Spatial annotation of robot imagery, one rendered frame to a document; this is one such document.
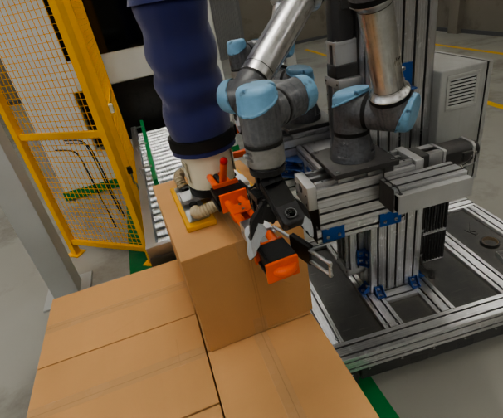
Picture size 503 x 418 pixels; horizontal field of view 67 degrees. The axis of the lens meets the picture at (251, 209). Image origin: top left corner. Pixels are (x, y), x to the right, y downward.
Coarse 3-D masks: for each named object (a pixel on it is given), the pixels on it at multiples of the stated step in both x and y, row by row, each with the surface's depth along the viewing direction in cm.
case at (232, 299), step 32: (160, 192) 153; (224, 224) 124; (192, 256) 111; (224, 256) 115; (192, 288) 115; (224, 288) 120; (256, 288) 125; (288, 288) 130; (224, 320) 126; (256, 320) 131
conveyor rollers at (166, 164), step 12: (156, 132) 367; (144, 144) 341; (156, 144) 335; (168, 144) 330; (144, 156) 312; (156, 156) 312; (168, 156) 306; (156, 168) 289; (168, 168) 283; (168, 180) 261; (156, 204) 234; (156, 216) 219; (156, 228) 211
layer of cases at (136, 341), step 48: (96, 288) 171; (144, 288) 166; (48, 336) 150; (96, 336) 146; (144, 336) 141; (192, 336) 138; (288, 336) 130; (48, 384) 130; (96, 384) 126; (144, 384) 123; (192, 384) 120; (240, 384) 118; (288, 384) 115; (336, 384) 112
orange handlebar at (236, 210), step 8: (232, 152) 139; (240, 152) 139; (208, 176) 124; (240, 200) 107; (248, 200) 105; (232, 208) 102; (240, 208) 102; (248, 208) 101; (232, 216) 104; (240, 216) 99; (248, 216) 102; (272, 232) 90; (296, 264) 80; (280, 272) 78; (288, 272) 78
